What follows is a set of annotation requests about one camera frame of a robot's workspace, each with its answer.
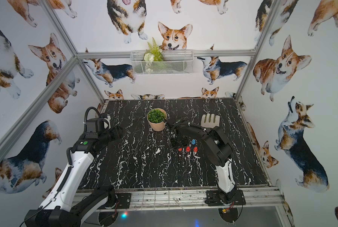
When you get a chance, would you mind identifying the green fern with flower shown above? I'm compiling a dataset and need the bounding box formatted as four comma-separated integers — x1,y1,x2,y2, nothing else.
143,38,164,73

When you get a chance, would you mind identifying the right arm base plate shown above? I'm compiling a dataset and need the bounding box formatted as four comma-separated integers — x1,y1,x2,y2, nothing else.
204,189,246,206

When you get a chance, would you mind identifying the beige plant pot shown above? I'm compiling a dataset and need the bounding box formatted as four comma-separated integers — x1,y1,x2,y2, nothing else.
147,108,167,131

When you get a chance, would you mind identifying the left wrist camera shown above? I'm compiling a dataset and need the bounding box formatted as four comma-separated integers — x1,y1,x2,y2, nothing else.
103,113,111,129

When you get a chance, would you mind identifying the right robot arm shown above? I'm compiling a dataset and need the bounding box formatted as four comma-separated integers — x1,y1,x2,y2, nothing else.
166,121,238,206

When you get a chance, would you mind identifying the green succulent plant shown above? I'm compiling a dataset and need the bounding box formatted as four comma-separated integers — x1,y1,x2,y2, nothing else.
148,109,166,124

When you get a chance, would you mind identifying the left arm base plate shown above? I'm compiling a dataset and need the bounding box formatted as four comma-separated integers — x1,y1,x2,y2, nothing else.
98,193,132,210

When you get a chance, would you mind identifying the white wire wall basket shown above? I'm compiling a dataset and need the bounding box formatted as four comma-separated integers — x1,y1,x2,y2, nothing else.
130,50,194,75

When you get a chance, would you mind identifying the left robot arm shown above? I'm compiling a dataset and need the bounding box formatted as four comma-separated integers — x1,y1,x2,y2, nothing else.
23,107,123,227

